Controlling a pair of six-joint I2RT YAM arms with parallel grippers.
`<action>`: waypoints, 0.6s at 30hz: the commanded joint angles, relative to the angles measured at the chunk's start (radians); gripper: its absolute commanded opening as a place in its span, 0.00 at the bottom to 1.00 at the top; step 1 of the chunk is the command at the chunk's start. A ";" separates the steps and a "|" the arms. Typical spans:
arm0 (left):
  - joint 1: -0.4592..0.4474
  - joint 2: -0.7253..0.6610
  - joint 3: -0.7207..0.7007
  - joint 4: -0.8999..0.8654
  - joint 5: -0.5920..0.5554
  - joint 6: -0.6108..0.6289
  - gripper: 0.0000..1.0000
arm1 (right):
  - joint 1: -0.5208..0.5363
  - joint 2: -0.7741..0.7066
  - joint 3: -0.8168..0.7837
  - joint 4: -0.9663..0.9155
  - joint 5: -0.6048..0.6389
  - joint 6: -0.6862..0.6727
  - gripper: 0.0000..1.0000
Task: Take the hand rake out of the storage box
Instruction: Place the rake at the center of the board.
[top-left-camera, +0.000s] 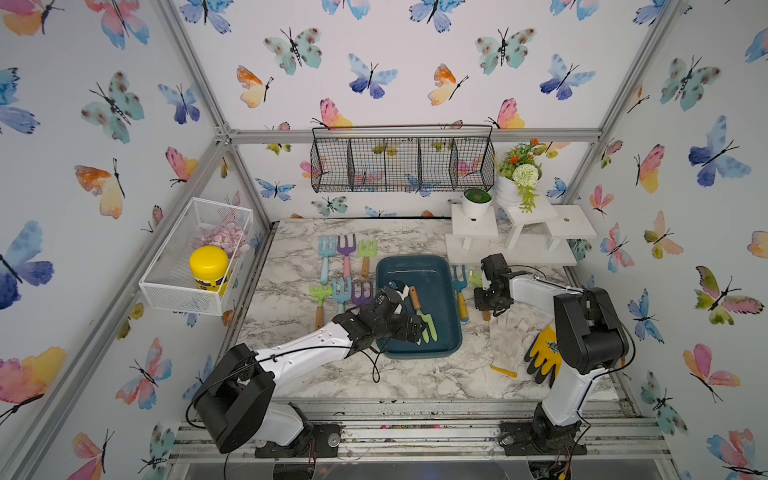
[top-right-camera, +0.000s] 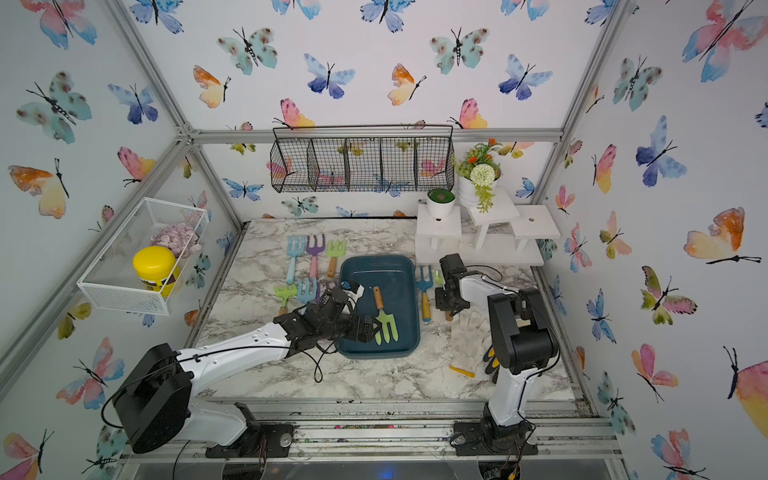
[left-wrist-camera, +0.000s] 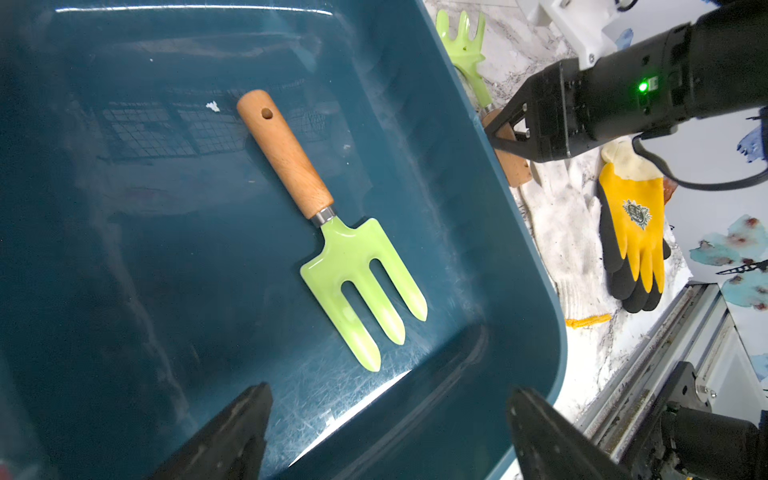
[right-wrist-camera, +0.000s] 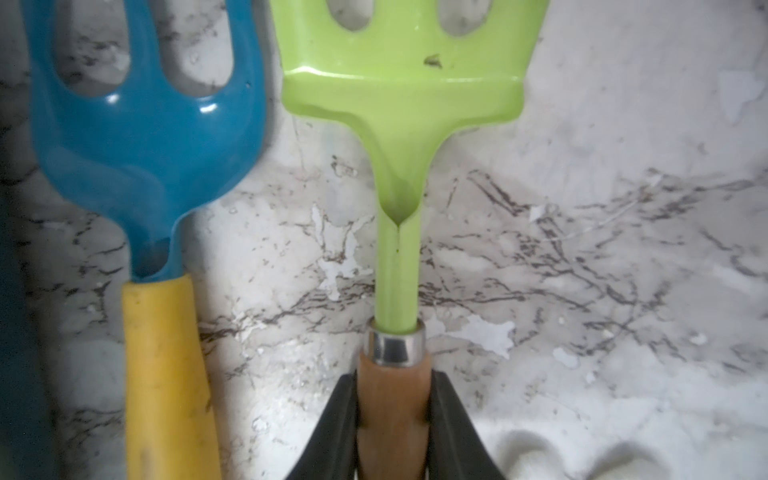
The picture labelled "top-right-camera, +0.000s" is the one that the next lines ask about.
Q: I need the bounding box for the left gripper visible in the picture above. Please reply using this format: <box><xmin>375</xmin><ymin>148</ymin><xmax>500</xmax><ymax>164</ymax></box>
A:
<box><xmin>318</xmin><ymin>313</ymin><xmax>384</xmax><ymax>344</ymax></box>

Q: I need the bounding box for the teal fork yellow handle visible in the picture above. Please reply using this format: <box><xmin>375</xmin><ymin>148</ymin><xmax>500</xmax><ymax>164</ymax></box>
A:
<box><xmin>416</xmin><ymin>265</ymin><xmax>434</xmax><ymax>323</ymax></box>

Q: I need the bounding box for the light blue rake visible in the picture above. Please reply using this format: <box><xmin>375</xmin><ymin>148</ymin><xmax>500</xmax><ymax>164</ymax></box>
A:
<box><xmin>296</xmin><ymin>277</ymin><xmax>318</xmax><ymax>305</ymax></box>

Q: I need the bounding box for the teal plastic storage box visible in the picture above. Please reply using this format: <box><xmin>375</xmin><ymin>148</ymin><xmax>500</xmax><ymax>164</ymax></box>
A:
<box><xmin>338</xmin><ymin>254</ymin><xmax>421</xmax><ymax>360</ymax></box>

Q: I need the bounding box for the green wide fork wooden handle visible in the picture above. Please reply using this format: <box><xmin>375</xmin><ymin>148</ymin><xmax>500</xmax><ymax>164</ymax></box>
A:
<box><xmin>326</xmin><ymin>240</ymin><xmax>347</xmax><ymax>279</ymax></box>

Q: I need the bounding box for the purple rake pink handle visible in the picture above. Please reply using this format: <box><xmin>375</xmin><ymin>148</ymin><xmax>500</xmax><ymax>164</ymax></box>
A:
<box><xmin>306</xmin><ymin>234</ymin><xmax>326</xmax><ymax>279</ymax></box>

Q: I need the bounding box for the green rake wooden handle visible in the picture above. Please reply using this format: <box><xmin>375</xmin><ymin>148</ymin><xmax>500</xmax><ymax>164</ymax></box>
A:
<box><xmin>433</xmin><ymin>271</ymin><xmax>453</xmax><ymax>322</ymax></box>

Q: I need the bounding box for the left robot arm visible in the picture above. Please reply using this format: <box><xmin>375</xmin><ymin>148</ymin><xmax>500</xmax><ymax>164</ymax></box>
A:
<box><xmin>110</xmin><ymin>283</ymin><xmax>383</xmax><ymax>459</ymax></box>

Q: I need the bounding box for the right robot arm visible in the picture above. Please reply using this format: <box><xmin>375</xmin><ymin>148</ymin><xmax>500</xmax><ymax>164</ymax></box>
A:
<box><xmin>435</xmin><ymin>253</ymin><xmax>559</xmax><ymax>456</ymax></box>

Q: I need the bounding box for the yellow black work glove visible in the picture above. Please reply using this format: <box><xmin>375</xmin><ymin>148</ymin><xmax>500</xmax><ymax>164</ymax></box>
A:
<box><xmin>449</xmin><ymin>308</ymin><xmax>493</xmax><ymax>381</ymax></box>

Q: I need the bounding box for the yellow marker on table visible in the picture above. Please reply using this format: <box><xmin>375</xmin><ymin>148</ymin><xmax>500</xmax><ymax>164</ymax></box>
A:
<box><xmin>449</xmin><ymin>365</ymin><xmax>476</xmax><ymax>379</ymax></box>

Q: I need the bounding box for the white tiered display stand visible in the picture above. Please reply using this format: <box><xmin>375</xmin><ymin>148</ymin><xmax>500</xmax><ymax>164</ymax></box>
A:
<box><xmin>415</xmin><ymin>188</ymin><xmax>561</xmax><ymax>266</ymax></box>

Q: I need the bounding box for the small white pot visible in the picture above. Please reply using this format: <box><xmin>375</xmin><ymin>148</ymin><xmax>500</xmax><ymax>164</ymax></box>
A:
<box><xmin>427</xmin><ymin>188</ymin><xmax>455</xmax><ymax>221</ymax></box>

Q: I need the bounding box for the white pot with flowers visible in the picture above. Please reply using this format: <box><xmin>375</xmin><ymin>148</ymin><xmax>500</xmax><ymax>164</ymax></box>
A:
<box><xmin>455</xmin><ymin>138</ymin><xmax>501</xmax><ymax>213</ymax></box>

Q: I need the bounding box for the pink flower bundle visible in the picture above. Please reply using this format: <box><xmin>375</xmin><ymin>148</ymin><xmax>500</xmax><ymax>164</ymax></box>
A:
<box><xmin>150</xmin><ymin>223</ymin><xmax>202</xmax><ymax>258</ymax></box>

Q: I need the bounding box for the yellow lidded jar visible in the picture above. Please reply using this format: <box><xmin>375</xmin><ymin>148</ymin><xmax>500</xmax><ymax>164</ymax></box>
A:
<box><xmin>132</xmin><ymin>246</ymin><xmax>181</xmax><ymax>298</ymax></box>

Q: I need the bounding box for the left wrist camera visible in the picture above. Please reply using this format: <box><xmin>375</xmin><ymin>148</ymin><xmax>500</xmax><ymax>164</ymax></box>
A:
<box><xmin>340</xmin><ymin>280</ymin><xmax>365</xmax><ymax>304</ymax></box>

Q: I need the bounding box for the black wire wall basket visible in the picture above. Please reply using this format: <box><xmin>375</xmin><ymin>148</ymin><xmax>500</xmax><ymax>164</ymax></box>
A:
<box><xmin>268</xmin><ymin>123</ymin><xmax>455</xmax><ymax>197</ymax></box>

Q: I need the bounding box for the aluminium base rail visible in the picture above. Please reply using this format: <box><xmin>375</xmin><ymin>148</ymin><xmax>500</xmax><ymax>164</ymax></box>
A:
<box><xmin>119</xmin><ymin>398</ymin><xmax>625</xmax><ymax>466</ymax></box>

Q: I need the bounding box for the white wire wall basket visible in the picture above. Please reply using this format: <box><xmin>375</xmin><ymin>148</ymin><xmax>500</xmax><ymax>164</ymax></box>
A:
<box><xmin>77</xmin><ymin>197</ymin><xmax>209</xmax><ymax>316</ymax></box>

